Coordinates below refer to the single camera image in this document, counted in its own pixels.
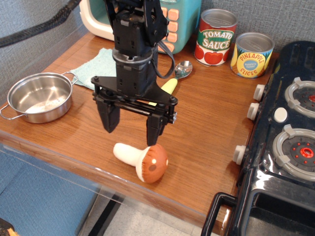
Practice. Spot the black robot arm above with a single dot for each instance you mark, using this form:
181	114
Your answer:
139	27

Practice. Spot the tomato sauce can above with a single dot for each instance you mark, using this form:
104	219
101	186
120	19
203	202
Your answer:
216	32

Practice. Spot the plush mushroom rattle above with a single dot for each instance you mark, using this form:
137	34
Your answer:
150	163

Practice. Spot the spoon with yellow handle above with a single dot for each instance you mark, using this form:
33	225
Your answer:
182	70

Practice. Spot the pineapple slices can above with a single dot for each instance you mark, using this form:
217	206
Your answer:
251	55

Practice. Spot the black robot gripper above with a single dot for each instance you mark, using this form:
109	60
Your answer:
135	89

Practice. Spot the toy teal microwave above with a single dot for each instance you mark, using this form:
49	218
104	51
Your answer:
183	17

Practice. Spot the black toy stove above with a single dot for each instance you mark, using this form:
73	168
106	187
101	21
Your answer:
276	183

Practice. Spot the small steel pot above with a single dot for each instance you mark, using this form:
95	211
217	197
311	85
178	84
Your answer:
41	97

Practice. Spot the light blue cloth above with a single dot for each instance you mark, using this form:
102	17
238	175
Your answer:
102	65

